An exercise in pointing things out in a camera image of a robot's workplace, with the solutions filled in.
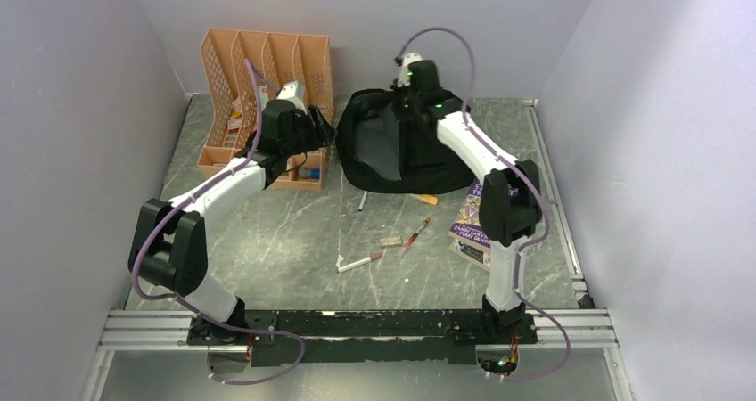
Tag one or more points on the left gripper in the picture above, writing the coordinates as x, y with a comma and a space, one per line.
322, 135

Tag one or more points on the black student backpack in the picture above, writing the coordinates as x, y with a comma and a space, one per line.
380, 153

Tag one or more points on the purple storey treehouse book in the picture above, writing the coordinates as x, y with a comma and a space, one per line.
467, 227

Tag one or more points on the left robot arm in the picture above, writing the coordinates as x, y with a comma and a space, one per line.
169, 247

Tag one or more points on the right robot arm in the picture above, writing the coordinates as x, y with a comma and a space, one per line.
511, 205

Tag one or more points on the blue cap item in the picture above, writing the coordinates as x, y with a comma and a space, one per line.
309, 173

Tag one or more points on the red white staples box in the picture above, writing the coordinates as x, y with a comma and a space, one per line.
234, 122

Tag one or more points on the peach plastic desk organizer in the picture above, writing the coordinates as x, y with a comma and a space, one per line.
246, 69

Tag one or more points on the blue white marker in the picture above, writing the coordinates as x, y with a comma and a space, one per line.
362, 202

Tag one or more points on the small brown eraser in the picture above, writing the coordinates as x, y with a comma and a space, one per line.
392, 241

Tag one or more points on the white brown pen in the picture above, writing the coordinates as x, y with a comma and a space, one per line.
341, 267

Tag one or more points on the yellow highlighter pen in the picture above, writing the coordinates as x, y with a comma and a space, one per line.
427, 199

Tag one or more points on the red pen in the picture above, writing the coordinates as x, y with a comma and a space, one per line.
416, 233

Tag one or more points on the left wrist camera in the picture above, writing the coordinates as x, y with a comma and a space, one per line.
294, 92

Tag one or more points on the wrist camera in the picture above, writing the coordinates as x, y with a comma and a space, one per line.
403, 61
294, 92

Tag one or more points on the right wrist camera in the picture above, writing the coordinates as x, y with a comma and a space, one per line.
403, 61

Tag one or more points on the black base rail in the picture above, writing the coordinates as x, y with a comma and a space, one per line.
329, 337

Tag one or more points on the aluminium frame rail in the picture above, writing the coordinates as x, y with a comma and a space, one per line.
174, 330

